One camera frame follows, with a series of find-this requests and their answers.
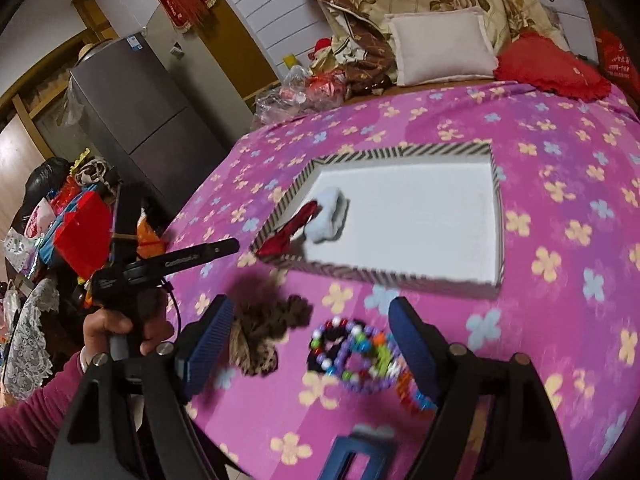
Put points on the white lace cloth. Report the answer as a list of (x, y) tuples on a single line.
[(30, 340)]

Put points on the blue hair claw clip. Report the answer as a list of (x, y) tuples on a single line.
[(340, 452)]

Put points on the red shopping bag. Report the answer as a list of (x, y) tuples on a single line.
[(617, 57)]

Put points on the red cloth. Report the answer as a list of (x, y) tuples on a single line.
[(280, 242)]

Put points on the red white plush toy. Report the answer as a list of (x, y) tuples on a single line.
[(325, 55)]

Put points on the red heart cushion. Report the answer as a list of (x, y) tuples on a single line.
[(550, 67)]

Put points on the brown leopard scrunchie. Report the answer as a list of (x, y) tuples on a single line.
[(265, 320)]

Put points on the person's left hand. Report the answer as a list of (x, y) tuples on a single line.
[(102, 325)]

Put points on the grey refrigerator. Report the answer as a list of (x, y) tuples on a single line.
[(130, 110)]

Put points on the person's left forearm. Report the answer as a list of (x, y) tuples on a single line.
[(30, 425)]

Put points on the white pillow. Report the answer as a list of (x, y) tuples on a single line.
[(440, 47)]

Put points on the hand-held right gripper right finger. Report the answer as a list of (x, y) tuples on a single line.
[(412, 347)]

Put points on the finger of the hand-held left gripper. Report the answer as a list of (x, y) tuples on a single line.
[(200, 256)]

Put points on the pink floral bedsheet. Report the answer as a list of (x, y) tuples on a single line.
[(550, 260)]

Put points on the small yellow box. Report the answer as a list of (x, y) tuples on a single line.
[(289, 61)]

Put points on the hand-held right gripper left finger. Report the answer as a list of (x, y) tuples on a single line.
[(207, 347)]

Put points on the clear plastic bags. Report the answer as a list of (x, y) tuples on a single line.
[(280, 102)]

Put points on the striped rim tray box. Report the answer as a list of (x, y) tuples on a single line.
[(425, 220)]

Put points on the white fluffy hair accessory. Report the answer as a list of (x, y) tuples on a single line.
[(327, 225)]

